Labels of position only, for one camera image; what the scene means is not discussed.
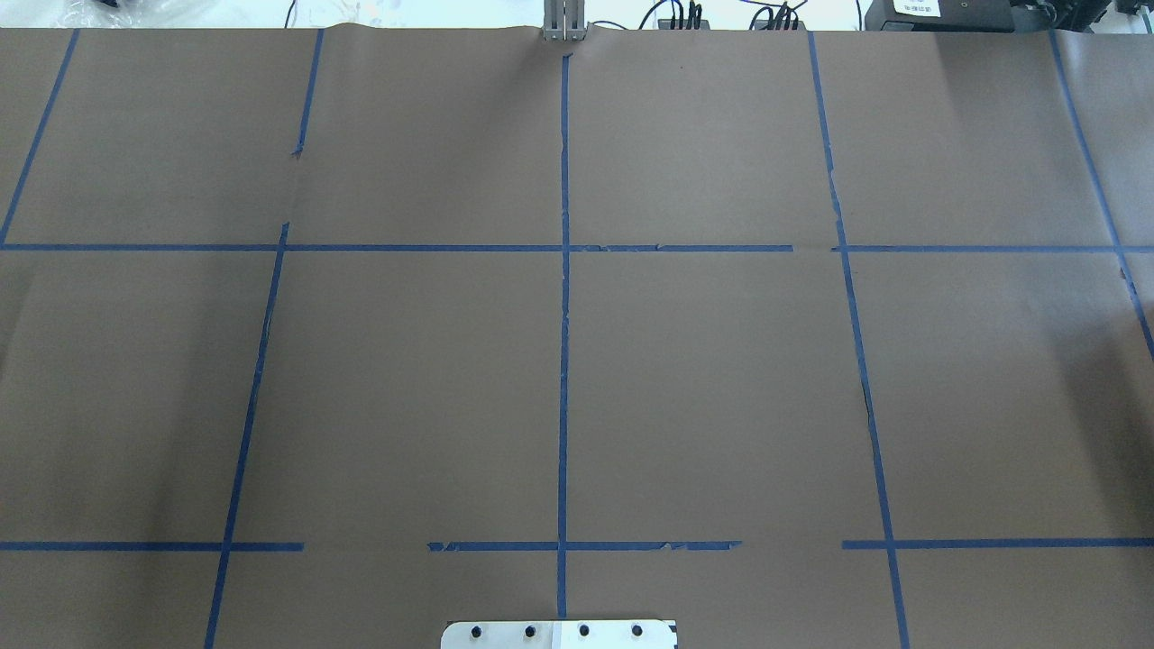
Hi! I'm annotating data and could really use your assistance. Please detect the black device with label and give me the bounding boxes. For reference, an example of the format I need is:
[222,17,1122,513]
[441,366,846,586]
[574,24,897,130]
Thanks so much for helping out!
[863,1,1071,33]

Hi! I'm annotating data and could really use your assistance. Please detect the aluminium frame post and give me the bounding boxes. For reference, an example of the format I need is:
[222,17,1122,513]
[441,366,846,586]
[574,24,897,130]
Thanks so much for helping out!
[541,0,589,42]

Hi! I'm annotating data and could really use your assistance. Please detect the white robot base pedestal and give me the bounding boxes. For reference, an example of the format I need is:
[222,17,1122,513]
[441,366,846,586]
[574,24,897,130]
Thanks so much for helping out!
[440,619,679,648]

